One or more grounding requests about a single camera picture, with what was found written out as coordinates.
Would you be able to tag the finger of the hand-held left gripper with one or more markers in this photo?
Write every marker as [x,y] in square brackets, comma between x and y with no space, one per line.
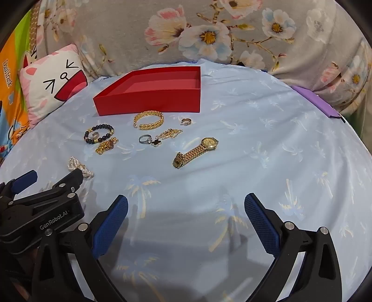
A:
[68,180]
[24,180]

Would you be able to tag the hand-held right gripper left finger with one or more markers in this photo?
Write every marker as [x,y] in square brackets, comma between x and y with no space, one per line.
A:
[110,226]

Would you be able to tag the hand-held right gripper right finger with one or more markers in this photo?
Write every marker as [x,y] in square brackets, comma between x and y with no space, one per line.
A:
[261,223]

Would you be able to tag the gold hoop earring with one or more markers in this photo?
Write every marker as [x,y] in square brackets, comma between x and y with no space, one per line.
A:
[92,135]
[182,121]

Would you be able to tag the gold wristwatch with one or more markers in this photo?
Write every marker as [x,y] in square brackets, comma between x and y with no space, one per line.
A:
[209,143]

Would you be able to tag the gold woven bangle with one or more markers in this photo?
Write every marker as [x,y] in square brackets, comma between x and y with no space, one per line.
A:
[152,125]

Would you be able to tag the red cardboard box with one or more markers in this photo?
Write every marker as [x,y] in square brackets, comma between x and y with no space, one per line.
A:
[145,101]

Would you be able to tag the light blue palm-print cloth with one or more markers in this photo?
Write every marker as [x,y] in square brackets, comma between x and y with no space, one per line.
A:
[261,151]

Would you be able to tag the colourful cartoon printed cloth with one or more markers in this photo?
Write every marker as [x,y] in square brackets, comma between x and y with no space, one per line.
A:
[14,95]

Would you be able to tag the cat face pillow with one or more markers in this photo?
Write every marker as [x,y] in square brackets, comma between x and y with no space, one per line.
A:
[49,84]

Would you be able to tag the purple mat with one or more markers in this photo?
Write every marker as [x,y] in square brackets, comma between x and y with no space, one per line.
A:
[319,103]

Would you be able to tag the grey floral blanket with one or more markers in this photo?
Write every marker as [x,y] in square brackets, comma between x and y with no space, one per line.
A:
[130,34]

